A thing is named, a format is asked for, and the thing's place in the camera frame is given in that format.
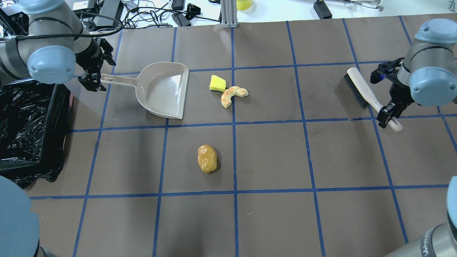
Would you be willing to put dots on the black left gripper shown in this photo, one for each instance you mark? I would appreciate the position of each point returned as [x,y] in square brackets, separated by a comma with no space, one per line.
[94,56]

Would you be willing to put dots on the yellow potato toy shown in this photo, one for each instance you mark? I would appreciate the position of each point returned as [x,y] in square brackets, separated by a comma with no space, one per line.
[207,158]

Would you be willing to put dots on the aluminium frame post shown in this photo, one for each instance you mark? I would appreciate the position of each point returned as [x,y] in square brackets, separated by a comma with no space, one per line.
[229,14]

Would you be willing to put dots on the croissant toy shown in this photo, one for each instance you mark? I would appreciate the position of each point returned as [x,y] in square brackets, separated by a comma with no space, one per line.
[228,94]

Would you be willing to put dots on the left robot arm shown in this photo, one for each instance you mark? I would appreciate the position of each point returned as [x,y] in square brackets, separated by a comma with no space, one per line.
[57,41]

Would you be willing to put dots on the beige hand brush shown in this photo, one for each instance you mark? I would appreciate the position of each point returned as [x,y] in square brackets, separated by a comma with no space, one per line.
[366,97]

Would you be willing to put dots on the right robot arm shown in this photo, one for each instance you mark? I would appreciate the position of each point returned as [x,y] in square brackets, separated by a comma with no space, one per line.
[426,76]

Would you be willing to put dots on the beige plastic dustpan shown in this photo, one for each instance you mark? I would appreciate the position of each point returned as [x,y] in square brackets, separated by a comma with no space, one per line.
[160,88]

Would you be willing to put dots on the yellow sponge piece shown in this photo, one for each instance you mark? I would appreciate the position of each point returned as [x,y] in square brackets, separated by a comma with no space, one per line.
[217,84]

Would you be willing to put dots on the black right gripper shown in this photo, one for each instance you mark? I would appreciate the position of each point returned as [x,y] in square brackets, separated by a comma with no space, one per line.
[395,95]

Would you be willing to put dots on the bin with black bag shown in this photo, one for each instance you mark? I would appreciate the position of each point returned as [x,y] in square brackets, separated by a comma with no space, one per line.
[34,122]

